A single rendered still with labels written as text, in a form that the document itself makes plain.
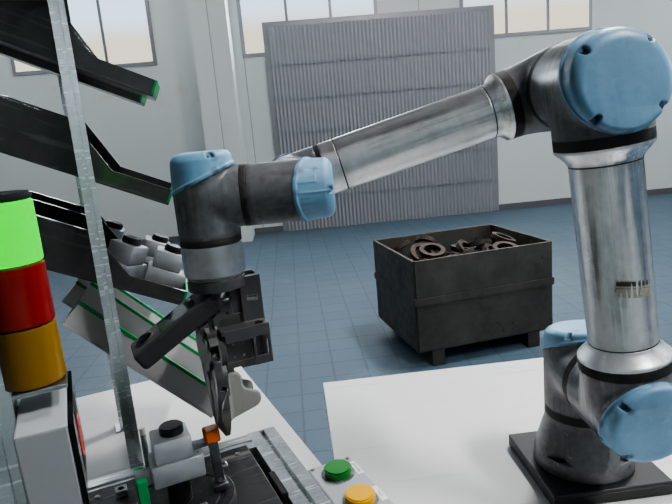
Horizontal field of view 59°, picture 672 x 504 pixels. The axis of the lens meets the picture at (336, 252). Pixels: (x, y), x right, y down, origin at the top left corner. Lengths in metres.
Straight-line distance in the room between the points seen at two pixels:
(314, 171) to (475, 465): 0.62
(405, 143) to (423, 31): 7.81
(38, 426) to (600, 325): 0.63
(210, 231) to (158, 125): 7.85
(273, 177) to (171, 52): 7.88
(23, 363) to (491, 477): 0.77
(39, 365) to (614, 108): 0.62
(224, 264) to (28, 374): 0.27
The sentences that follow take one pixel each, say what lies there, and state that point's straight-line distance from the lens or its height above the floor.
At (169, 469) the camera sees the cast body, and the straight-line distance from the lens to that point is 0.81.
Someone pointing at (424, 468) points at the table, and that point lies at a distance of 1.09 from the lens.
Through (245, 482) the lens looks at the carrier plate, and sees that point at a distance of 0.89.
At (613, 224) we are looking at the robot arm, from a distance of 0.78.
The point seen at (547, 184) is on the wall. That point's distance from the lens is 9.22.
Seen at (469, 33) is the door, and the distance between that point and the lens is 8.78.
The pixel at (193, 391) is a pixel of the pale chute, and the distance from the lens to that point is 1.02.
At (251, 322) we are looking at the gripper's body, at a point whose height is 1.21.
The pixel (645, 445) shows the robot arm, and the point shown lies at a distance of 0.87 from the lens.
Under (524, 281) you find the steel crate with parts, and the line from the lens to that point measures 3.71.
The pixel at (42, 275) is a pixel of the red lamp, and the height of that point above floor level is 1.35.
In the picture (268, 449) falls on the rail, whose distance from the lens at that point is 0.98.
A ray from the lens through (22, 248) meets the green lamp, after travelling 0.51.
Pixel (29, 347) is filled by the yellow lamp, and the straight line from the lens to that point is 0.53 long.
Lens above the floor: 1.45
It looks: 12 degrees down
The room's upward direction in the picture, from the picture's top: 5 degrees counter-clockwise
